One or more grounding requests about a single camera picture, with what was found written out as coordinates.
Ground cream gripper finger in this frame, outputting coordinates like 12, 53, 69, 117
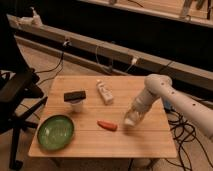
138, 113, 146, 122
124, 109, 134, 124

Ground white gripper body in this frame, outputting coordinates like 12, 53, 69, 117
132, 88, 156, 114

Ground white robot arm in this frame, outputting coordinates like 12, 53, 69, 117
124, 74, 213, 142

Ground black sponge block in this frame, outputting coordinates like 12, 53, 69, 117
64, 91, 86, 102

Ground green ceramic bowl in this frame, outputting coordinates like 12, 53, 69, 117
37, 115, 74, 151

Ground orange carrot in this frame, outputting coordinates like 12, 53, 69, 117
97, 121, 117, 131

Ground white tube bottle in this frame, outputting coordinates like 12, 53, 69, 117
96, 80, 114, 105

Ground wooden table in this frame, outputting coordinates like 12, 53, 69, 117
29, 76, 177, 158

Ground small white cup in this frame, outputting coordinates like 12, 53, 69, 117
70, 100, 83, 113

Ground black office chair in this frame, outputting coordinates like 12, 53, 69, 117
0, 13, 49, 171

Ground white spray bottle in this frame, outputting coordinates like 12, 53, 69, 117
31, 7, 43, 27

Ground black floor cables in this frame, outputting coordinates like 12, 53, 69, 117
165, 109, 213, 171

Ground white plug with cable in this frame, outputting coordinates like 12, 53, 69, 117
125, 57, 138, 73

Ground black cable with plug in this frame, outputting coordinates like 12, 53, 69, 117
34, 39, 72, 86

